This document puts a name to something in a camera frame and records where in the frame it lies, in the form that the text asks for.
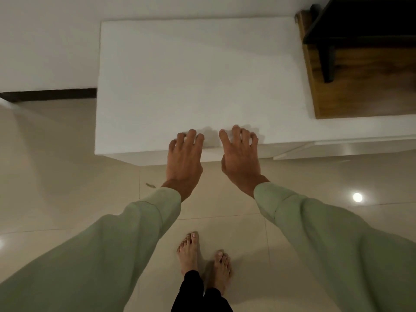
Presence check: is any person's left hand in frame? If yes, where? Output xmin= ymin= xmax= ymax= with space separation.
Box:
xmin=161 ymin=129 xmax=205 ymax=202

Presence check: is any person's right hand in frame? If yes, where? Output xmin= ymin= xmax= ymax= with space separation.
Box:
xmin=219 ymin=125 xmax=270 ymax=198

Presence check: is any person's right forearm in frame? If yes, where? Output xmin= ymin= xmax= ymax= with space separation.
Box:
xmin=253 ymin=182 xmax=416 ymax=312

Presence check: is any person's left forearm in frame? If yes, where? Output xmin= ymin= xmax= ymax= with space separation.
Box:
xmin=0 ymin=187 xmax=182 ymax=312

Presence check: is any white cabinet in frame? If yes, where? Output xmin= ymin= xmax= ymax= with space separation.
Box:
xmin=94 ymin=17 xmax=416 ymax=167

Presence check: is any person's left foot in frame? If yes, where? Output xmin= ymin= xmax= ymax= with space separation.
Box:
xmin=176 ymin=231 xmax=203 ymax=277

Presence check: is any person's foot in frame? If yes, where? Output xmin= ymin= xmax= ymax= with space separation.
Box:
xmin=207 ymin=250 xmax=233 ymax=297
xmin=176 ymin=231 xmax=203 ymax=277

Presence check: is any brown wooden board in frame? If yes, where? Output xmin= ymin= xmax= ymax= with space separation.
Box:
xmin=295 ymin=10 xmax=416 ymax=120

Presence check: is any person's right foot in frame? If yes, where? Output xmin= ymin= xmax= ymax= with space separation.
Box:
xmin=207 ymin=250 xmax=233 ymax=297

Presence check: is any person's left leg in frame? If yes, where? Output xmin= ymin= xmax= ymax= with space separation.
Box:
xmin=171 ymin=270 xmax=205 ymax=312

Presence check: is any person's leg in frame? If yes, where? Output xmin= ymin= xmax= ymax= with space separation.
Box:
xmin=171 ymin=270 xmax=205 ymax=312
xmin=203 ymin=287 xmax=234 ymax=312

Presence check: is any person's right leg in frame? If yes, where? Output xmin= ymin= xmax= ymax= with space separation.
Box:
xmin=203 ymin=287 xmax=234 ymax=312

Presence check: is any black shelf frame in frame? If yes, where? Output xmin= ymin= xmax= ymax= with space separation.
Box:
xmin=303 ymin=0 xmax=416 ymax=83

